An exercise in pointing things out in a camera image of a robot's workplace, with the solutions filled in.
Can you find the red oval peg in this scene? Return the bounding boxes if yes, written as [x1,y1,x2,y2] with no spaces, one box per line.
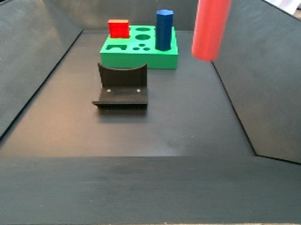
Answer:
[191,0,231,61]

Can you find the green shape sorting board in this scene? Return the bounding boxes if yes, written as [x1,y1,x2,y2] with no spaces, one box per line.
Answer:
[98,25,179,70]

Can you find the black curved peg holder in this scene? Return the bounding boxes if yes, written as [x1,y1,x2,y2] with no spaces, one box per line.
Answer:
[92,64,148,107]

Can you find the blue hexagonal peg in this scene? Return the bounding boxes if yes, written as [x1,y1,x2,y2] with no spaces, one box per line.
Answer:
[155,10,173,51]

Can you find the red square block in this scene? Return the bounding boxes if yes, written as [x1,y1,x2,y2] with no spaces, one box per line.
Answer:
[108,19,129,39]

